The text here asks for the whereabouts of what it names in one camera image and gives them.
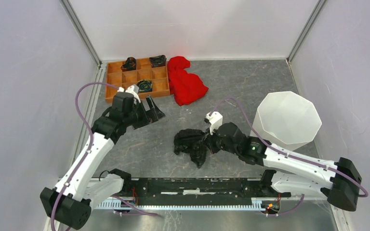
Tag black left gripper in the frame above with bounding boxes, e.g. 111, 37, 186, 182
124, 95, 165, 130

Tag black plastic trash bag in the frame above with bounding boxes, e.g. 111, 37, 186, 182
173, 128, 207, 168

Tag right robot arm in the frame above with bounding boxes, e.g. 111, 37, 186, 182
207, 122, 362, 212

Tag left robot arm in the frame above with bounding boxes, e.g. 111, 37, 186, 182
40, 92, 165, 230

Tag white plastic trash bin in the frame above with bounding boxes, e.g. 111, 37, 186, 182
252, 91, 322, 151

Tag black green bag roll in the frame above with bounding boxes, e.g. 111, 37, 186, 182
136, 79, 152, 93

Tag wooden compartment tray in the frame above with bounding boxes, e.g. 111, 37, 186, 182
105, 58, 170, 103

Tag red cloth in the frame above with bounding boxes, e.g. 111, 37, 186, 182
167, 56, 209, 106

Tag black bag roll right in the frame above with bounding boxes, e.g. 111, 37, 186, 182
149, 55, 167, 68

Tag black bag roll left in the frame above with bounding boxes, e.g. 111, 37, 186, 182
120, 57, 137, 72

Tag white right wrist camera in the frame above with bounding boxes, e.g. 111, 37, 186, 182
205, 111, 223, 135

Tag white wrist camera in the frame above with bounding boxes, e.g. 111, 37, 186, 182
117, 84, 141, 103
205, 111, 223, 135

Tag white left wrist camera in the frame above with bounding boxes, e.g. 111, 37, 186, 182
117, 84, 141, 103

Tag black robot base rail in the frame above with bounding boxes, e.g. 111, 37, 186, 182
112, 169, 291, 205

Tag left aluminium corner post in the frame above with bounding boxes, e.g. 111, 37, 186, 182
60, 0, 102, 67

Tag aluminium corner post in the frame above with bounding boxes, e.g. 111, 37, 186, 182
60, 0, 102, 67
286, 0, 328, 64

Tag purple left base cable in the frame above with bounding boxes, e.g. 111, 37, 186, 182
111, 196, 161, 218

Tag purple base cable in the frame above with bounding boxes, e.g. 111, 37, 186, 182
111, 196, 161, 218
266, 193, 305, 218

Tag white slotted cable duct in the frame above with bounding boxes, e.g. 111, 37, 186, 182
95, 197, 278, 212

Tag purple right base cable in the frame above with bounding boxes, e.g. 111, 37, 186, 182
266, 193, 305, 218

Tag right aluminium corner post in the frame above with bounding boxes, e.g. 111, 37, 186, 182
286, 0, 328, 64

